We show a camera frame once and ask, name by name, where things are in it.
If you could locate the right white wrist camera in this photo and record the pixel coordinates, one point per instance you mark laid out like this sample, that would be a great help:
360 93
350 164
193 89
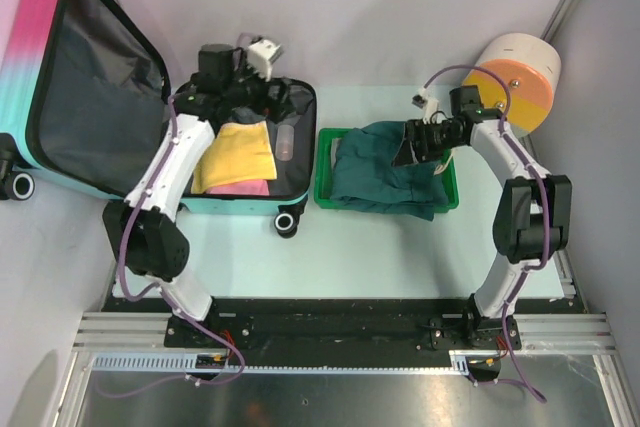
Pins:
428 104

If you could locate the pink cloth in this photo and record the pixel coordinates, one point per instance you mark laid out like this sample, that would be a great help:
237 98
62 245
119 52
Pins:
254 187

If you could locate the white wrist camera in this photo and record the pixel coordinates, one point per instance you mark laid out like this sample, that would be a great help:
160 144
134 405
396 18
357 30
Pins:
261 55
428 104

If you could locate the clear plastic bottle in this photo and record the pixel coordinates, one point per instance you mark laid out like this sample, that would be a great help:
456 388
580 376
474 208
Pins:
285 138

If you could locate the yellow towel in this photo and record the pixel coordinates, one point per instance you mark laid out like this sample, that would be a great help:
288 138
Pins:
239 152

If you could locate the green plastic tray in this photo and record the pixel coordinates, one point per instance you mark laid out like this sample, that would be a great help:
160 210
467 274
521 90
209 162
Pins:
328 140

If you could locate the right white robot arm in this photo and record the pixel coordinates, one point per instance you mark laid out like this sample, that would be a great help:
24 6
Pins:
531 222

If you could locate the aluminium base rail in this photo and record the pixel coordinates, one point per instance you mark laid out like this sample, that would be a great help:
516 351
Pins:
334 336

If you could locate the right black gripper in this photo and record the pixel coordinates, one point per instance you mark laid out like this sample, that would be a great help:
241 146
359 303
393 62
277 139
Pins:
410 153

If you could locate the white cylinder with orange-yellow face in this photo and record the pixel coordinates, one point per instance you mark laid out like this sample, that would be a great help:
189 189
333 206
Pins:
530 67

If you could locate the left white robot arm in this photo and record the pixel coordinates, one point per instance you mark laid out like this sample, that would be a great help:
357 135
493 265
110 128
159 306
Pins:
150 250

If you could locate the pink and teal kids suitcase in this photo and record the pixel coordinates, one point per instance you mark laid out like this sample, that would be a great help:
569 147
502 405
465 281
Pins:
85 103

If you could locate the dark green shorts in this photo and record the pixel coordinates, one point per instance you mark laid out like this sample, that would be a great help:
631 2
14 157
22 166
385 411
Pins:
364 179

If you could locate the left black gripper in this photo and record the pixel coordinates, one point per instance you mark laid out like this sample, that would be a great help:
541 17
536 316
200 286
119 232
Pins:
276 109

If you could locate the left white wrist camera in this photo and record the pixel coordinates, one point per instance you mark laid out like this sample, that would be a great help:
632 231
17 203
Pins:
261 55

